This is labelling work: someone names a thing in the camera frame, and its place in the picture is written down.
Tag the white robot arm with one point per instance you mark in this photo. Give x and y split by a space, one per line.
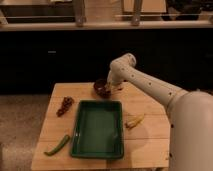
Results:
190 115

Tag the dark purple bowl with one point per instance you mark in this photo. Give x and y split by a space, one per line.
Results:
99 88

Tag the brown grape bunch toy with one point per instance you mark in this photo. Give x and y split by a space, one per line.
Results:
65 106

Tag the yellow banana toy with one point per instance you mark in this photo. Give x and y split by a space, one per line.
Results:
134 122

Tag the green plastic tray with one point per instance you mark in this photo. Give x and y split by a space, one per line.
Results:
98 130

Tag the wooden folding table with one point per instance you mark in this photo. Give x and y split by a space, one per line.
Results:
146 145

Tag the metal railing frame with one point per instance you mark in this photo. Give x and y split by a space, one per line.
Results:
24 15

